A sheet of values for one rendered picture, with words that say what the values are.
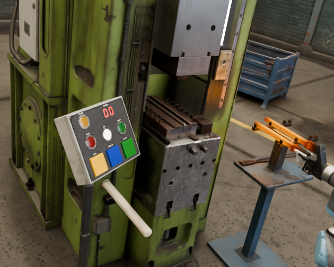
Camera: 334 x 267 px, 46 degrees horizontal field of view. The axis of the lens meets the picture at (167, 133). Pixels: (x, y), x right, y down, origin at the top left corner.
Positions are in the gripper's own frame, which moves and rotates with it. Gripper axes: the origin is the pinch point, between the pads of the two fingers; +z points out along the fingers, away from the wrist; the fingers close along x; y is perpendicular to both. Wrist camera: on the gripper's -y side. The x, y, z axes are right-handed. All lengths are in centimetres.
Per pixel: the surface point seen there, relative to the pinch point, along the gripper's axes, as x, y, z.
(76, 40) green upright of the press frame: -94, -34, 85
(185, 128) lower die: -49, 0, 36
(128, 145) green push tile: -92, -5, 17
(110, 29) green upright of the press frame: -92, -48, 47
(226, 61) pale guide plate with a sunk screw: -19, -33, 49
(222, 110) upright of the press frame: -10, 0, 53
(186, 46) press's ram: -58, -45, 35
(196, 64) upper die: -50, -36, 36
